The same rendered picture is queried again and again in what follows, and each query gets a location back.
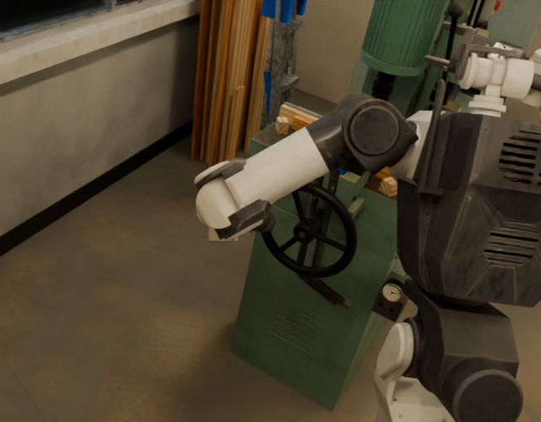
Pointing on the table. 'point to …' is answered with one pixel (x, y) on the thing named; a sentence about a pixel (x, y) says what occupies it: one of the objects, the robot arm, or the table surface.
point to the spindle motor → (400, 35)
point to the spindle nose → (383, 85)
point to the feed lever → (449, 51)
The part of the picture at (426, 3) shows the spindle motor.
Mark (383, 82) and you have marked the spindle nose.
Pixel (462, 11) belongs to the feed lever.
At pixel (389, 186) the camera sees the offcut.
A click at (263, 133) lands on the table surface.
